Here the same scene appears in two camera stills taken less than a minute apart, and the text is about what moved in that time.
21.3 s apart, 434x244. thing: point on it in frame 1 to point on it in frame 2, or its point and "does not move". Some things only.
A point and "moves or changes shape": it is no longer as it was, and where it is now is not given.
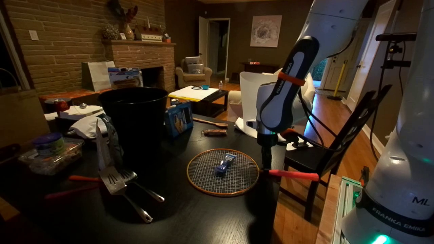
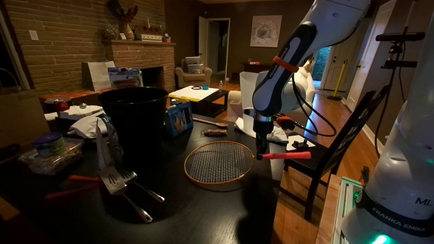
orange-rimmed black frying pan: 231,172 moves or changes shape
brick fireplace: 155,58 does not move
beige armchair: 192,72 does not move
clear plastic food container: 52,153 does not move
